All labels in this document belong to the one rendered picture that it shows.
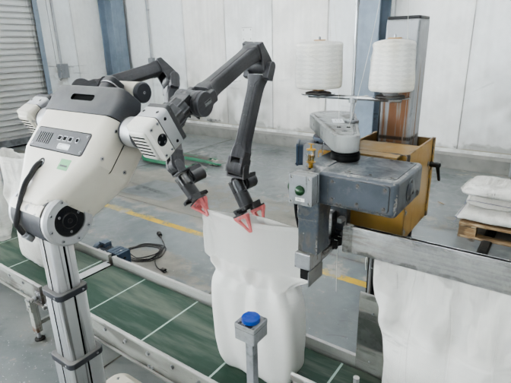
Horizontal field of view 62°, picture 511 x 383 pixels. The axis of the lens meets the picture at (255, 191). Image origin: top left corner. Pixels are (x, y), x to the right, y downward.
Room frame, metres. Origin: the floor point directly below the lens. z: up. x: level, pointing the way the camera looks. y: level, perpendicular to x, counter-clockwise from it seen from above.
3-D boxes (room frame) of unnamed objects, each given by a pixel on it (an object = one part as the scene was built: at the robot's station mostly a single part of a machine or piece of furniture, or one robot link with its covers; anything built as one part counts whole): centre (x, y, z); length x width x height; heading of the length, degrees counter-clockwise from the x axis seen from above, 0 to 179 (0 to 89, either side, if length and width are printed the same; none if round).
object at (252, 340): (1.16, 0.02, 0.81); 0.08 x 0.08 x 0.06; 54
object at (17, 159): (2.51, 1.40, 0.74); 0.47 x 0.22 x 0.72; 52
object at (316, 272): (1.21, -0.17, 0.98); 0.09 x 0.05 x 0.05; 144
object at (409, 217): (1.51, -0.49, 1.18); 0.34 x 0.25 x 0.31; 144
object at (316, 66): (1.55, -0.23, 1.61); 0.17 x 0.17 x 0.17
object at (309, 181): (1.16, -0.14, 1.28); 0.08 x 0.05 x 0.09; 54
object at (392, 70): (1.40, -0.44, 1.61); 0.15 x 0.14 x 0.17; 54
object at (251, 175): (1.58, 0.05, 1.20); 0.11 x 0.09 x 0.12; 146
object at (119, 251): (2.62, 1.01, 0.35); 0.30 x 0.15 x 0.15; 54
